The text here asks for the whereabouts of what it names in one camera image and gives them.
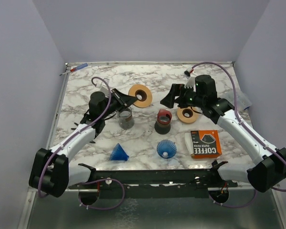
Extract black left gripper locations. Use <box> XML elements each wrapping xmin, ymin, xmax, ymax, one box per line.
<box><xmin>101</xmin><ymin>88</ymin><xmax>138</xmax><ymax>119</ymax></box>

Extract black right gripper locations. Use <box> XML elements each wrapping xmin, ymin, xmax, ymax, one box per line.
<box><xmin>160</xmin><ymin>83</ymin><xmax>204</xmax><ymax>109</ymax></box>

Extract wooden ring coaster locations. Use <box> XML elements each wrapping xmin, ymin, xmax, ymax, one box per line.
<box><xmin>128</xmin><ymin>84</ymin><xmax>153</xmax><ymax>108</ymax></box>
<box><xmin>177</xmin><ymin>107</ymin><xmax>199</xmax><ymax>124</ymax></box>

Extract clear grey glass carafe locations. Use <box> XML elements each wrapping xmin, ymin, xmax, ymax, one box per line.
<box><xmin>118</xmin><ymin>107</ymin><xmax>134</xmax><ymax>130</ymax></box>

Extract blue cone dripper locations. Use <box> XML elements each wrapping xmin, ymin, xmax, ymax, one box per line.
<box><xmin>109</xmin><ymin>144</ymin><xmax>129</xmax><ymax>161</ymax></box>

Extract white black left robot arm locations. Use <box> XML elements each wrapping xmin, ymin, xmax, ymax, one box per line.
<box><xmin>29</xmin><ymin>89</ymin><xmax>138</xmax><ymax>197</ymax></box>

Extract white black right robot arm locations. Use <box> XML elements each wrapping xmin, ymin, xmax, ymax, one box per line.
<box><xmin>160</xmin><ymin>75</ymin><xmax>286</xmax><ymax>192</ymax></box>

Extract blue ribbed dripper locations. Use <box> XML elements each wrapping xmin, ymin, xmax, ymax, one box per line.
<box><xmin>156</xmin><ymin>140</ymin><xmax>177</xmax><ymax>159</ymax></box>

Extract orange coffee filter box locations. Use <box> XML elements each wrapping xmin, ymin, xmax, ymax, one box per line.
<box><xmin>184</xmin><ymin>130</ymin><xmax>222</xmax><ymax>159</ymax></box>

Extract red and black carafe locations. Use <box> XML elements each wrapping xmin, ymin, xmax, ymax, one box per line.
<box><xmin>154</xmin><ymin>109</ymin><xmax>172</xmax><ymax>135</ymax></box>

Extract black scissors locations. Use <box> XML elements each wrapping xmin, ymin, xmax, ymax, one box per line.
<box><xmin>71</xmin><ymin>121</ymin><xmax>96</xmax><ymax>144</ymax></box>

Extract red blue screwdriver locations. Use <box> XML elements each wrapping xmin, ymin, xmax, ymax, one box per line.
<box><xmin>60</xmin><ymin>63</ymin><xmax>88</xmax><ymax>76</ymax></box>

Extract clear plastic parts box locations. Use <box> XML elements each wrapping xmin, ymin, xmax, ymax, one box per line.
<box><xmin>236</xmin><ymin>91</ymin><xmax>252</xmax><ymax>111</ymax></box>

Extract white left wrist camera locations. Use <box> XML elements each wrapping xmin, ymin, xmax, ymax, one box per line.
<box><xmin>100</xmin><ymin>78</ymin><xmax>110</xmax><ymax>97</ymax></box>

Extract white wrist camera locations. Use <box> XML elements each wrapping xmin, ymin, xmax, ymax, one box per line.
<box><xmin>184</xmin><ymin>67</ymin><xmax>195</xmax><ymax>89</ymax></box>
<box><xmin>100</xmin><ymin>78</ymin><xmax>110</xmax><ymax>97</ymax></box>

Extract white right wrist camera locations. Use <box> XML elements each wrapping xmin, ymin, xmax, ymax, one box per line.
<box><xmin>184</xmin><ymin>67</ymin><xmax>195</xmax><ymax>89</ymax></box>

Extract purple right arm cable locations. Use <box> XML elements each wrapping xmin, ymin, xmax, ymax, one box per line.
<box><xmin>184</xmin><ymin>62</ymin><xmax>286</xmax><ymax>192</ymax></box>

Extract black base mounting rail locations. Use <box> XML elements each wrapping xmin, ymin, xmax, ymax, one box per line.
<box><xmin>68</xmin><ymin>164</ymin><xmax>239</xmax><ymax>198</ymax></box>

